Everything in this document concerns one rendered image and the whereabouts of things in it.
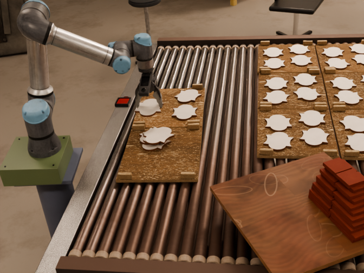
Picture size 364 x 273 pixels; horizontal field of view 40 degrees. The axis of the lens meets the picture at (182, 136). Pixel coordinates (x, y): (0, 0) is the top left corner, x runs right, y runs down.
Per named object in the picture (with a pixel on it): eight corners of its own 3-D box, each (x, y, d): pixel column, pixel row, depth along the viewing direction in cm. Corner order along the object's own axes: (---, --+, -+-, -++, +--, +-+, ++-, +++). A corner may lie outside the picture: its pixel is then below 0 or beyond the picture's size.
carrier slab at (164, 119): (131, 130, 247) (131, 127, 246) (143, 91, 281) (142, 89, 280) (202, 128, 243) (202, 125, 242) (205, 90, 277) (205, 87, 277)
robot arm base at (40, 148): (25, 159, 224) (20, 141, 219) (31, 141, 237) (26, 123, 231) (59, 156, 225) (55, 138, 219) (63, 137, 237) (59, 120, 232)
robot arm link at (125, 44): (107, 49, 214) (132, 46, 214) (107, 39, 223) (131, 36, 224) (110, 65, 218) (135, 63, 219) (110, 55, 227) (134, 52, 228)
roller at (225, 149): (205, 277, 171) (205, 266, 168) (232, 50, 333) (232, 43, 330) (219, 277, 170) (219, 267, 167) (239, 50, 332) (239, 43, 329)
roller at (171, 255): (162, 274, 173) (161, 264, 170) (209, 50, 335) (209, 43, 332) (176, 275, 172) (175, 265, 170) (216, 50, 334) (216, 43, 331)
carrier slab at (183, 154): (116, 182, 212) (115, 180, 211) (131, 131, 246) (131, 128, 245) (197, 182, 208) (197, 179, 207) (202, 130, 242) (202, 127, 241)
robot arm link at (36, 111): (25, 139, 220) (18, 113, 212) (29, 123, 231) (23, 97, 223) (52, 136, 221) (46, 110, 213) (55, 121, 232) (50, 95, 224)
